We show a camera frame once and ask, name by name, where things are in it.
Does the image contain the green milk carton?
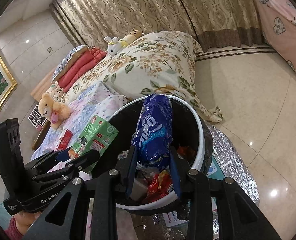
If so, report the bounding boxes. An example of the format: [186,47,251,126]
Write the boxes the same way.
[68,114,119,175]

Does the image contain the blue oreo wrapper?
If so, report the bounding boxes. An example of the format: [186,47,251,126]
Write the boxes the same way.
[131,94,172,172]

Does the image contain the white foam block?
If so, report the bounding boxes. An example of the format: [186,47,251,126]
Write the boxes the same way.
[130,178,148,202]

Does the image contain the red snack bag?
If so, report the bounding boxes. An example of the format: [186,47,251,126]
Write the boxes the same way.
[143,170,173,204]

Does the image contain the white rim trash bin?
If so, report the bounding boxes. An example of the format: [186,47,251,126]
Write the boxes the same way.
[107,95,213,216]

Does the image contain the person left hand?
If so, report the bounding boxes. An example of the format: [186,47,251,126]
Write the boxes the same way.
[14,211,41,235]

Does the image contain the red cigarette box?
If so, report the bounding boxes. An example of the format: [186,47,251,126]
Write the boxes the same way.
[55,129,73,150]

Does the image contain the dark wooden nightstand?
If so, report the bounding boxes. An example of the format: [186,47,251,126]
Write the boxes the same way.
[31,121,50,151]

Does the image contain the cream teddy bear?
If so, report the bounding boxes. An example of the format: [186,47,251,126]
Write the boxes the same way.
[38,93,72,129]

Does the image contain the silver foil mat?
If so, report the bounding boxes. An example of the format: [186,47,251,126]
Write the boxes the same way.
[135,122,260,239]

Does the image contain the floral purple pink quilt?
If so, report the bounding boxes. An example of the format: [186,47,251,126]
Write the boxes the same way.
[31,81,127,160]

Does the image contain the wooden headboard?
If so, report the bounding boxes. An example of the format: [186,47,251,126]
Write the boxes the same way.
[30,68,56,102]

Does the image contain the blue dotted pillow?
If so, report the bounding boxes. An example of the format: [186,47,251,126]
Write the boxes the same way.
[52,45,89,83]

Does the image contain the red folded blanket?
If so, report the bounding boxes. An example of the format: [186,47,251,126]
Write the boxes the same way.
[57,47,107,93]

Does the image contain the white rabbit plush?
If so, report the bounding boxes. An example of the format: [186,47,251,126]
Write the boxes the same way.
[104,36,123,55]

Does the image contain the cream floral bedsheet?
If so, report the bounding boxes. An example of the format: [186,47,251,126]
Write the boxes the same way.
[47,31,224,123]

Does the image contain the yellow bear plush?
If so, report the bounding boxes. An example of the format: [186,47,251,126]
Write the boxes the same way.
[119,27,145,48]

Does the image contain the beige patterned curtain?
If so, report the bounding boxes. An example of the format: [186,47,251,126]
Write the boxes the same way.
[50,0,262,50]

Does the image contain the photo collage frame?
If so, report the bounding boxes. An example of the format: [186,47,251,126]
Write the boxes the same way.
[28,105,47,130]

